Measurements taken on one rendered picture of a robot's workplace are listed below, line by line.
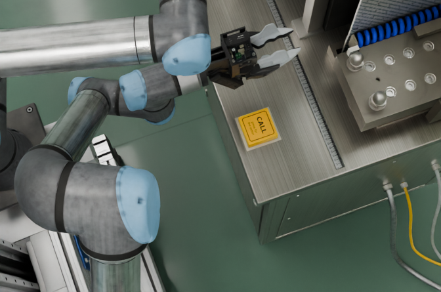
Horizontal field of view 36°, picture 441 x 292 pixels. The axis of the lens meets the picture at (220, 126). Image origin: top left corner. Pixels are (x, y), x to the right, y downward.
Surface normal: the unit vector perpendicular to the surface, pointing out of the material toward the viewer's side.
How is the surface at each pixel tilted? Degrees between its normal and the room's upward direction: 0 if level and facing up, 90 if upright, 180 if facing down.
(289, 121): 0
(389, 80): 0
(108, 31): 5
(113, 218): 33
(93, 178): 27
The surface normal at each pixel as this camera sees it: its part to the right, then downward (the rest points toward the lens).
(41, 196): -0.27, -0.11
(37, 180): -0.36, -0.43
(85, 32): -0.04, -0.37
